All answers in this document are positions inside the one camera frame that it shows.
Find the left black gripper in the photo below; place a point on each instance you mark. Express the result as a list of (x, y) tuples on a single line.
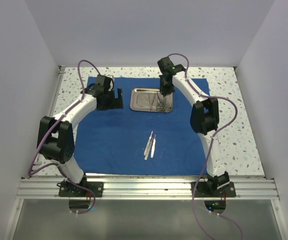
[(116, 103)]

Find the steel forceps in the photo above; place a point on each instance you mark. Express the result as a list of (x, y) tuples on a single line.
[(152, 102)]

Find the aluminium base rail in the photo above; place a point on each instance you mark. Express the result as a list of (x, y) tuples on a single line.
[(132, 187)]

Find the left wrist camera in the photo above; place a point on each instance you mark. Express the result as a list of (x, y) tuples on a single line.
[(112, 82)]

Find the steel scalpel handle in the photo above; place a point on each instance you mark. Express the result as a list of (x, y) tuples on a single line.
[(147, 148)]

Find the steel tweezers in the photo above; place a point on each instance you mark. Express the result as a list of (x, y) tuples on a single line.
[(156, 102)]

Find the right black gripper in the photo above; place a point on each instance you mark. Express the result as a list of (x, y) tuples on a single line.
[(166, 92)]

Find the blue surgical cloth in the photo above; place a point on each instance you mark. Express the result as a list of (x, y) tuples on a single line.
[(113, 141)]

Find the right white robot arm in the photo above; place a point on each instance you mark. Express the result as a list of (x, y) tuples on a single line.
[(204, 120)]

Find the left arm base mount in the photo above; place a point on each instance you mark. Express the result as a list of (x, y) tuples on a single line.
[(83, 189)]

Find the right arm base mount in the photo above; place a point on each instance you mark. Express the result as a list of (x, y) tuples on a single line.
[(214, 187)]

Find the white handled scalpel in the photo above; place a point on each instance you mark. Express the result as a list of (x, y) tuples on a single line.
[(153, 146)]

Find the steel instrument tray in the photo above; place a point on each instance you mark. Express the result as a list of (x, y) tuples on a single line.
[(141, 97)]

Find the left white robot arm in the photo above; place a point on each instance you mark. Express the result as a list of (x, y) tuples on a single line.
[(55, 137)]

